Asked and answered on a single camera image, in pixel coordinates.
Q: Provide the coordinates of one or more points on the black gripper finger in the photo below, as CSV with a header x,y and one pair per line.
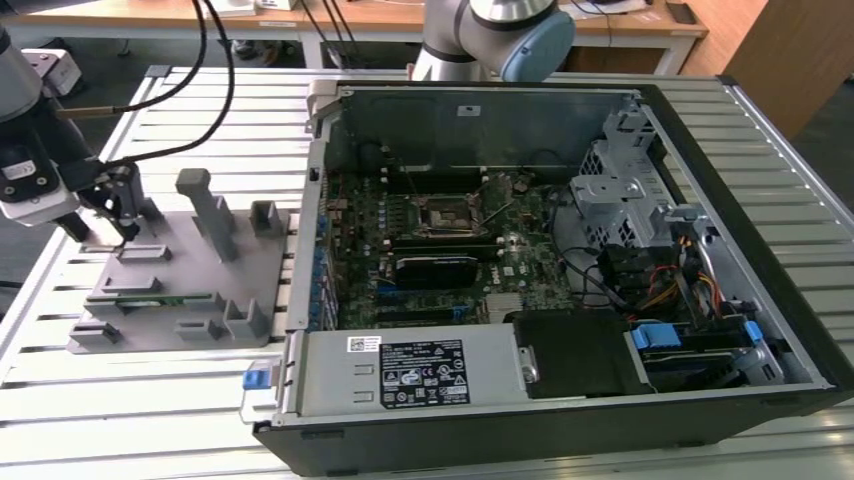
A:
x,y
74,226
128,210

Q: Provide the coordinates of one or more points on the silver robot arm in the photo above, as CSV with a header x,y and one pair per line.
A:
x,y
495,25

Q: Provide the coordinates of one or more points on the CPU socket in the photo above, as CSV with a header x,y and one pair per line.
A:
x,y
449,215

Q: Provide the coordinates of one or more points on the grey parts rack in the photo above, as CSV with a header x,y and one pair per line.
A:
x,y
201,280

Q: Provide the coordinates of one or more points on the green RAM stick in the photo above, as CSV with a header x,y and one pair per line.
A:
x,y
174,300

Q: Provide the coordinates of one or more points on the wooden desk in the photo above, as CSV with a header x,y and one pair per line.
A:
x,y
134,20

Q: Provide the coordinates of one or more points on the white box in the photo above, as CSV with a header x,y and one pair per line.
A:
x,y
237,6

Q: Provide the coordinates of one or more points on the blue case latch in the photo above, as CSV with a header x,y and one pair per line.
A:
x,y
257,380

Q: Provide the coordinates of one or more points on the grey power supply unit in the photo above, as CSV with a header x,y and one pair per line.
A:
x,y
321,370

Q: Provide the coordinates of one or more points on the black RAM slot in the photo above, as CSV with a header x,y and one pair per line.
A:
x,y
434,177
441,241
441,251

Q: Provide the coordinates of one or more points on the black graphics card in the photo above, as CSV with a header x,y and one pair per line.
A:
x,y
437,272

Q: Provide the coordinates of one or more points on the black expansion slot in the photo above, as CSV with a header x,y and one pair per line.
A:
x,y
421,315

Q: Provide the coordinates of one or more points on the black rating label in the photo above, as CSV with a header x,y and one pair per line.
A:
x,y
424,372

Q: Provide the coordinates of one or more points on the silver heat sink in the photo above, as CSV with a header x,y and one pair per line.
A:
x,y
504,307

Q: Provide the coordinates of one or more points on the green motherboard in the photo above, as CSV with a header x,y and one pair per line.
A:
x,y
528,240

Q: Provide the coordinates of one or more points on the black PC case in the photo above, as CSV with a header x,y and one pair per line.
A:
x,y
468,445

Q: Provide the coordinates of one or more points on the silver metal drive cage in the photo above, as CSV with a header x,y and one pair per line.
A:
x,y
615,200

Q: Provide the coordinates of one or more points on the blue disk carrier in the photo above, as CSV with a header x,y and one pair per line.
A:
x,y
655,337

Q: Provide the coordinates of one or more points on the blue plastic clip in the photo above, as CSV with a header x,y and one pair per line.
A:
x,y
752,334

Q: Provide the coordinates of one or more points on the brown wooden cabinet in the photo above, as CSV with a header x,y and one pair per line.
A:
x,y
788,60

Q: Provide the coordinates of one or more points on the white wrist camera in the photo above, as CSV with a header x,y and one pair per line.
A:
x,y
34,200

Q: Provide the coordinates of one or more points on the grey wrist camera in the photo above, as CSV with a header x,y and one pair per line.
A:
x,y
57,70

